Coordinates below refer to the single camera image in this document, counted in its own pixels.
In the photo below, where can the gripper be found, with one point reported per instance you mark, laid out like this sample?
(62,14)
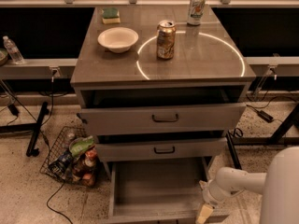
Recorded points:
(209,195)

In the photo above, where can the grey bottom drawer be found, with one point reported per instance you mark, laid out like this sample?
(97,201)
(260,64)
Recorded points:
(156,191)

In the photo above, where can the grey drawer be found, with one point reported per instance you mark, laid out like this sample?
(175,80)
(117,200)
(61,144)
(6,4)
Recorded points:
(161,119)
(156,191)
(171,149)

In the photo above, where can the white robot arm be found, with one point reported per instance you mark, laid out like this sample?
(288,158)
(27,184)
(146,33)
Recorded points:
(279,188)

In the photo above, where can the grey middle drawer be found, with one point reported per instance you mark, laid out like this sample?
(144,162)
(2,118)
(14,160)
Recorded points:
(171,149)

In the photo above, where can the grey top drawer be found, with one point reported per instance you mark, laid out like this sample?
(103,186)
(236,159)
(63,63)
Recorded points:
(161,119)

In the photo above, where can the grey drawer cabinet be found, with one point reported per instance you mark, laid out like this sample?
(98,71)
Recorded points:
(207,68)

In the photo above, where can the black right table leg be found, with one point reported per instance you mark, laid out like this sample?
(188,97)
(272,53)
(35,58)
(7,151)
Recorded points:
(233,152)

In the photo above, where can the black table leg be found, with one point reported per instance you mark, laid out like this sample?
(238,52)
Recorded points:
(32,150)
(233,152)

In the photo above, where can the black power adapter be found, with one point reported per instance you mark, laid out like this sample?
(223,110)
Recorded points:
(263,115)

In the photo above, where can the red snack bottle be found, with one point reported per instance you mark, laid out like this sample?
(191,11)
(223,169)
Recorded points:
(83,169)

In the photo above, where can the green chip bag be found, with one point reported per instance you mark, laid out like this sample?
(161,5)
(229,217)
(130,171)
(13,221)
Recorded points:
(80,146)

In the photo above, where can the dark blue snack bag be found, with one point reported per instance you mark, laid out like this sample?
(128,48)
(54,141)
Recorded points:
(60,165)

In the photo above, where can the black left table leg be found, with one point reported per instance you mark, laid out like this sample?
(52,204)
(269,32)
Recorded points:
(32,150)

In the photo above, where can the gold soda can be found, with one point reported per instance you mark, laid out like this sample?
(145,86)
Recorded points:
(166,33)

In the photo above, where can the white bowl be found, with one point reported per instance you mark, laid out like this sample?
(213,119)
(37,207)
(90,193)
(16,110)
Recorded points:
(118,39)

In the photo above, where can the white green soda can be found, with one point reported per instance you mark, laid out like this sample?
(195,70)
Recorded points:
(195,12)

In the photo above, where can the green yellow sponge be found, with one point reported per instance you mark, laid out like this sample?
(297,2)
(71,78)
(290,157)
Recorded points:
(110,15)

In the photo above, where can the clear plastic water bottle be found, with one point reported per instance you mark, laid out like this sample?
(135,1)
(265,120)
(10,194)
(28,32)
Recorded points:
(13,50)

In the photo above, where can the black wire basket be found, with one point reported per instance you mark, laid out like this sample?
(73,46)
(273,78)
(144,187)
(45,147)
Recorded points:
(61,144)

